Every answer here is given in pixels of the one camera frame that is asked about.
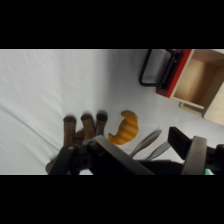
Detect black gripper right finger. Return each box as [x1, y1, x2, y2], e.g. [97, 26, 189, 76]
[167, 126, 224, 176]

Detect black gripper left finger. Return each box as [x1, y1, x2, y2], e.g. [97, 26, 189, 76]
[48, 134, 155, 176]

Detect brown plush teddy bear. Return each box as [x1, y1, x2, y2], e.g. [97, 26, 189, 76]
[44, 110, 110, 175]

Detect orange toy croissant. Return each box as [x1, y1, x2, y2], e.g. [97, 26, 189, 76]
[107, 110, 140, 146]

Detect silver metal tongs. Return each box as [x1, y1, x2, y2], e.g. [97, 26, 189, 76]
[128, 128, 173, 162]

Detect light wooden cabinet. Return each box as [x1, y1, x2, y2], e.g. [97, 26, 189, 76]
[178, 68, 224, 127]

